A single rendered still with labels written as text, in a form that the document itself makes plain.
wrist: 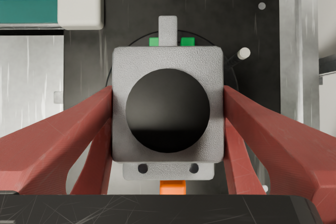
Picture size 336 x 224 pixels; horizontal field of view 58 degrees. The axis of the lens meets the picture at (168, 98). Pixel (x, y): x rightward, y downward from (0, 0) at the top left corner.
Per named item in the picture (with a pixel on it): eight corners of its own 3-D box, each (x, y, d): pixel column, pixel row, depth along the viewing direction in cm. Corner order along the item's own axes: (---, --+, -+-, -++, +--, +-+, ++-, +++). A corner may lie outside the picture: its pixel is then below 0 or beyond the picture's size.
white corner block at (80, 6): (107, 34, 36) (99, 24, 32) (68, 34, 36) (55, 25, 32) (107, -6, 36) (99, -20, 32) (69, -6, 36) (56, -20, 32)
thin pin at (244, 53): (228, 70, 31) (250, 57, 23) (221, 71, 31) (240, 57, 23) (228, 63, 31) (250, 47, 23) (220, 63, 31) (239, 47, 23)
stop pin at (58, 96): (75, 104, 38) (63, 103, 34) (65, 104, 38) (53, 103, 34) (75, 92, 38) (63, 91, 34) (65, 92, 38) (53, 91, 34)
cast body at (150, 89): (207, 170, 17) (232, 203, 10) (130, 171, 17) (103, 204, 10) (205, 26, 18) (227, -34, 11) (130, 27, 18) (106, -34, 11)
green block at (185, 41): (190, 59, 31) (194, 50, 26) (179, 59, 31) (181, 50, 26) (190, 48, 31) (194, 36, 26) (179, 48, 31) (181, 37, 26)
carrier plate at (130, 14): (276, 201, 35) (283, 207, 33) (68, 201, 35) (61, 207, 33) (273, -6, 36) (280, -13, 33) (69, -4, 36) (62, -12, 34)
